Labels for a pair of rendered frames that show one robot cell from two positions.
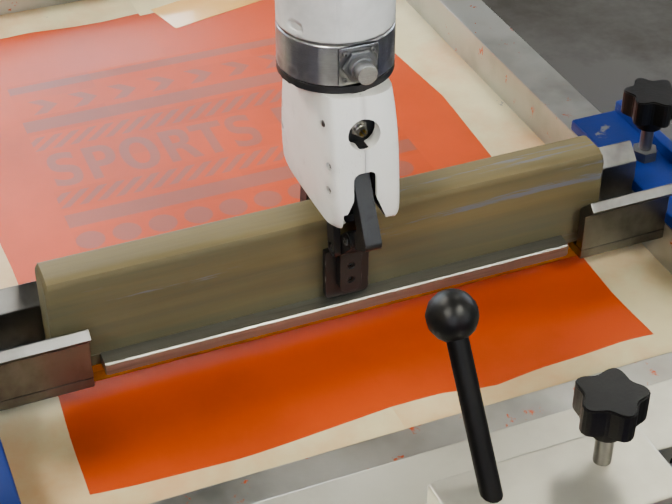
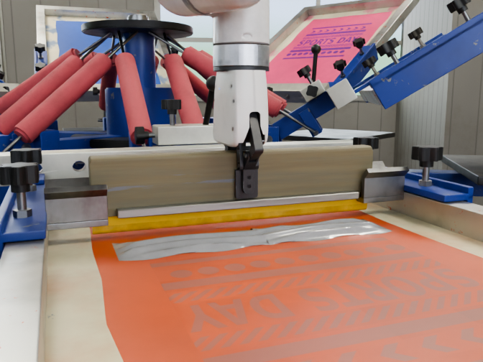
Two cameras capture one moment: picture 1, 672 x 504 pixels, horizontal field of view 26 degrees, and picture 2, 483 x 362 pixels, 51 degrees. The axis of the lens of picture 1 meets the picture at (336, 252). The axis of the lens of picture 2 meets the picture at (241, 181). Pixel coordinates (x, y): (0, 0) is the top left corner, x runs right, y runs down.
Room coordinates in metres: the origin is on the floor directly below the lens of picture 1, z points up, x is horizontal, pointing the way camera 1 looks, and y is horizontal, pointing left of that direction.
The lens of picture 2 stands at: (1.50, 0.03, 1.14)
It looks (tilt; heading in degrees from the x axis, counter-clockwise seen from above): 10 degrees down; 182
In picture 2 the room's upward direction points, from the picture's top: straight up
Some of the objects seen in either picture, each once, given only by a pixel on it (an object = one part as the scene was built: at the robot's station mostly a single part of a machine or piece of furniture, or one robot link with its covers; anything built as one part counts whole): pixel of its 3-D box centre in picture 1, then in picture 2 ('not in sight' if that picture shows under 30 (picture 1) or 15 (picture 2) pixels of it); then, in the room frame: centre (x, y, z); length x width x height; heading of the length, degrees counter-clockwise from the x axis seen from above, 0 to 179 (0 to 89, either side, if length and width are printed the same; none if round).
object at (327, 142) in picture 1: (335, 120); (241, 103); (0.81, 0.00, 1.12); 0.10 x 0.08 x 0.11; 22
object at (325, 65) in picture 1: (339, 42); (239, 57); (0.80, 0.00, 1.19); 0.09 x 0.07 x 0.03; 22
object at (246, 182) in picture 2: not in sight; (249, 174); (0.84, 0.01, 1.03); 0.03 x 0.03 x 0.07; 22
